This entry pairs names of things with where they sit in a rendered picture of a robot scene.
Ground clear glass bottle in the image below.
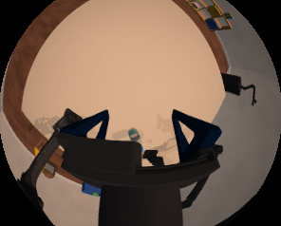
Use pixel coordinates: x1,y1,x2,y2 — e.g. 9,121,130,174
128,127,142,146

